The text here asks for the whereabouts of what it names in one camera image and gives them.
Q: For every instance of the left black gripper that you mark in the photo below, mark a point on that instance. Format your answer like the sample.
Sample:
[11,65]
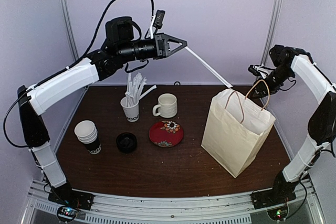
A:
[162,48]

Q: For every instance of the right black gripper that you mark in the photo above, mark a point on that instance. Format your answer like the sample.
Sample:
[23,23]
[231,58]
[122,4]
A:
[261,85]

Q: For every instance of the single white straw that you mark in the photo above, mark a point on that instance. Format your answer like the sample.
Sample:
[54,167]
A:
[209,68]

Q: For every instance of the cream paper bag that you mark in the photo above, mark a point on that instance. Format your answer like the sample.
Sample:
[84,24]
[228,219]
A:
[235,130]

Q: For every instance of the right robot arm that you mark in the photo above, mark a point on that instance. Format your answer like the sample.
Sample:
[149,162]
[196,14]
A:
[298,87]

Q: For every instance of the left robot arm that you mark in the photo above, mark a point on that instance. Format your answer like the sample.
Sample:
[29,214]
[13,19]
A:
[118,49]

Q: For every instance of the cream ceramic mug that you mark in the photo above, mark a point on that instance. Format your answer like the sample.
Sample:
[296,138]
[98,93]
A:
[166,107]

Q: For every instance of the wrapped white straws bundle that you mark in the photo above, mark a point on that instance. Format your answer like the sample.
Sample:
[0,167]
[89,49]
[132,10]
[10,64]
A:
[134,92]

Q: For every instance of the white cup holding straws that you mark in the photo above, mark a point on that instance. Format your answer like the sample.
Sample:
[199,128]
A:
[131,112]

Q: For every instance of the red floral plate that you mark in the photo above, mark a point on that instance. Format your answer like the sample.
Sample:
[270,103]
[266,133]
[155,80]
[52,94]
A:
[166,133]

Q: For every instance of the stack of black lids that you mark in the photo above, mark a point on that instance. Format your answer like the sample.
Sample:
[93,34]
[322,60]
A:
[126,142]

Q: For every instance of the stack of paper cups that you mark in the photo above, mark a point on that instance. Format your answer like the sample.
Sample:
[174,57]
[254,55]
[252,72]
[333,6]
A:
[87,133]

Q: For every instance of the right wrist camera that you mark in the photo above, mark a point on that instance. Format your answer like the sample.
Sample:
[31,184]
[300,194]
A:
[260,70]

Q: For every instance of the right corner metal post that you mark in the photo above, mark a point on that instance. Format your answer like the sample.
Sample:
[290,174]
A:
[276,9]

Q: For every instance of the corner metal post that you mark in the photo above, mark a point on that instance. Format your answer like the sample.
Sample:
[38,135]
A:
[69,32]
[276,9]

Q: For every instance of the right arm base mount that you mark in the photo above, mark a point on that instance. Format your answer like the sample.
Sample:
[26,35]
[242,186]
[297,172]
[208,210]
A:
[276,205]

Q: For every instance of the aluminium front rail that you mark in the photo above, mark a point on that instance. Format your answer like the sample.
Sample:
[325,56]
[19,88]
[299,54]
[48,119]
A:
[232,208]

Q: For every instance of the left corner metal post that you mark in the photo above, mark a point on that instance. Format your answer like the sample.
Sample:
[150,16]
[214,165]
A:
[69,32]

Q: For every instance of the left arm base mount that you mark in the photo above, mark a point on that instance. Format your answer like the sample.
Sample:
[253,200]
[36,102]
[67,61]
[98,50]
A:
[72,208]

